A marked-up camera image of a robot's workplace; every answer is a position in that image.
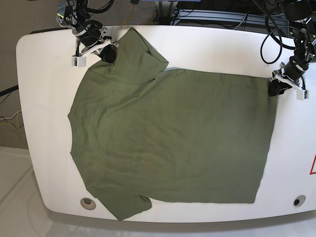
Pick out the olive green T-shirt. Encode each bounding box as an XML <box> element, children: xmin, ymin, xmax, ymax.
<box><xmin>68</xmin><ymin>29</ymin><xmax>277</xmax><ymax>221</ymax></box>

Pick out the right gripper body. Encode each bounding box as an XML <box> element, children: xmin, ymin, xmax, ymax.
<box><xmin>74</xmin><ymin>28</ymin><xmax>119</xmax><ymax>56</ymax></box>

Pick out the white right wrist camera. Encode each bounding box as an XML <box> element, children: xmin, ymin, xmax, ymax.
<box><xmin>72</xmin><ymin>55</ymin><xmax>86</xmax><ymax>68</ymax></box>

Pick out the silver equipment rack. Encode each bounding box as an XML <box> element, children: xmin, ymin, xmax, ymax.
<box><xmin>155</xmin><ymin>0</ymin><xmax>277</xmax><ymax>27</ymax></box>

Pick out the red warning triangle sticker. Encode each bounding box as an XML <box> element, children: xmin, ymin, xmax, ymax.
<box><xmin>310</xmin><ymin>156</ymin><xmax>316</xmax><ymax>175</ymax></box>

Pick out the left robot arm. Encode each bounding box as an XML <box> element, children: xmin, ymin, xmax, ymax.
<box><xmin>263</xmin><ymin>0</ymin><xmax>316</xmax><ymax>100</ymax></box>

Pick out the right table grommet hole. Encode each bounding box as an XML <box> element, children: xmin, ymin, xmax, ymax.
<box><xmin>293</xmin><ymin>195</ymin><xmax>306</xmax><ymax>207</ymax></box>

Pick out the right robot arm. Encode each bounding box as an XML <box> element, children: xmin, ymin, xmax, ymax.
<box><xmin>56</xmin><ymin>0</ymin><xmax>119</xmax><ymax>67</ymax></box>

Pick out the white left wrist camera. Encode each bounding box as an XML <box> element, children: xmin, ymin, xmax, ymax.
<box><xmin>296</xmin><ymin>89</ymin><xmax>308</xmax><ymax>101</ymax></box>

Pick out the left table grommet hole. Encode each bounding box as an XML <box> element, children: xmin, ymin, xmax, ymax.
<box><xmin>80</xmin><ymin>197</ymin><xmax>96</xmax><ymax>210</ymax></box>

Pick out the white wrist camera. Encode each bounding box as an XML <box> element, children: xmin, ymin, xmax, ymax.
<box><xmin>72</xmin><ymin>55</ymin><xmax>86</xmax><ymax>68</ymax></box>
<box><xmin>296</xmin><ymin>89</ymin><xmax>308</xmax><ymax>101</ymax></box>

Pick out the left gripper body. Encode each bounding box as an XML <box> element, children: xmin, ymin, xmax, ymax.
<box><xmin>269</xmin><ymin>61</ymin><xmax>309</xmax><ymax>90</ymax></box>

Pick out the table grommet hole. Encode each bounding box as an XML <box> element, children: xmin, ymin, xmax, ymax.
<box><xmin>293</xmin><ymin>195</ymin><xmax>306</xmax><ymax>207</ymax></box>
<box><xmin>80</xmin><ymin>197</ymin><xmax>96</xmax><ymax>210</ymax></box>

